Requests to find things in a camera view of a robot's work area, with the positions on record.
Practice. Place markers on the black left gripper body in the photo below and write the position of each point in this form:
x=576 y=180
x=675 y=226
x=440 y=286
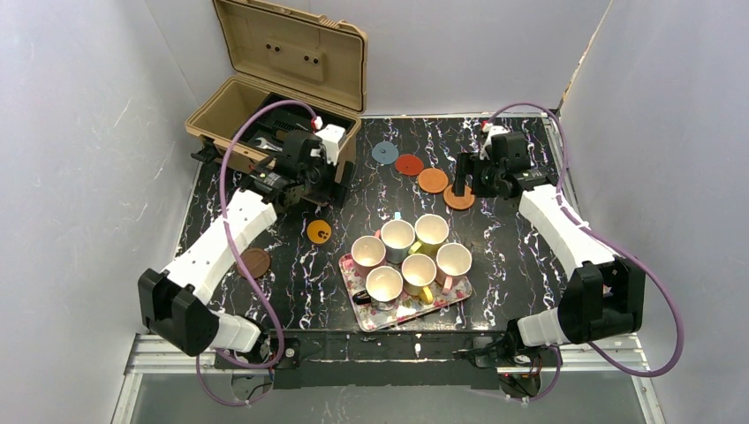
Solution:
x=327 y=180

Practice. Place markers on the red coaster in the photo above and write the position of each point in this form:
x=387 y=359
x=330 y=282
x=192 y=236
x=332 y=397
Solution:
x=409 y=165

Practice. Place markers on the pink mug rear left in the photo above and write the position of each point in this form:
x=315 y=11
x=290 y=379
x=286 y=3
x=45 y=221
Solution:
x=368 y=252

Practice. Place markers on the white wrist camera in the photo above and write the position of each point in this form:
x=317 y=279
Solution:
x=332 y=139
x=490 y=130

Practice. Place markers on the orange wood coaster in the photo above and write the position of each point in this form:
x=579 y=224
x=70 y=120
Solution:
x=433 y=180

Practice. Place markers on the blue grey coaster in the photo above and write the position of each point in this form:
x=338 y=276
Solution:
x=385 y=152

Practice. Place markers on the yellow mug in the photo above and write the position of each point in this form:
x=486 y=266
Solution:
x=419 y=272

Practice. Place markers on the floral rectangular tray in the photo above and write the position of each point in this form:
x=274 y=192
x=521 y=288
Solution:
x=407 y=307

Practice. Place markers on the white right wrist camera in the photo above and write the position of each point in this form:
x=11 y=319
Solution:
x=490 y=130

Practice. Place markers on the pink mug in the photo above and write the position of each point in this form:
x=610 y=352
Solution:
x=368 y=252
x=453 y=261

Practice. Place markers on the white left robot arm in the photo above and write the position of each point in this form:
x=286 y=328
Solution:
x=174 y=301

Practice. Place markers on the tan plastic toolbox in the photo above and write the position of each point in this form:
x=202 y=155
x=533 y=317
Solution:
x=305 y=57

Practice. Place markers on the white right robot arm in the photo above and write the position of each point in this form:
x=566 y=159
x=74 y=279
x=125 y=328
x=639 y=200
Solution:
x=604 y=296

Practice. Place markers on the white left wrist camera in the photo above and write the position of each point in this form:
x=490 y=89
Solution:
x=332 y=139

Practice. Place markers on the light wood coaster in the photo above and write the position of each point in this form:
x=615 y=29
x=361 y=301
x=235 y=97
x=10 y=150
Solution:
x=458 y=203

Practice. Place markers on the green mug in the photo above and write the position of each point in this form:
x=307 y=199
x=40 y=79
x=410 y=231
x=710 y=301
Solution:
x=431 y=232

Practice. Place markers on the orange printed coaster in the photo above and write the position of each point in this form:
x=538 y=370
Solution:
x=319 y=231

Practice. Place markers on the black mug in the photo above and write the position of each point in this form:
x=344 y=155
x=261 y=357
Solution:
x=383 y=287

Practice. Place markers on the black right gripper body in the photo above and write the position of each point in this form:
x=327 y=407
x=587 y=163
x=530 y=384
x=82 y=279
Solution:
x=479 y=177

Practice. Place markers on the silver wrench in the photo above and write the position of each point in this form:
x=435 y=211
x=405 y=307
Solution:
x=264 y=144

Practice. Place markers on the pink mug right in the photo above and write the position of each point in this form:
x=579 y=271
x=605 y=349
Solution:
x=453 y=261

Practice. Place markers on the light blue mug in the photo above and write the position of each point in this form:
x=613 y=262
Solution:
x=398 y=236

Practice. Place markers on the dark walnut wooden coaster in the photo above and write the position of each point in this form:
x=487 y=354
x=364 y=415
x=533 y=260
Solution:
x=257 y=261

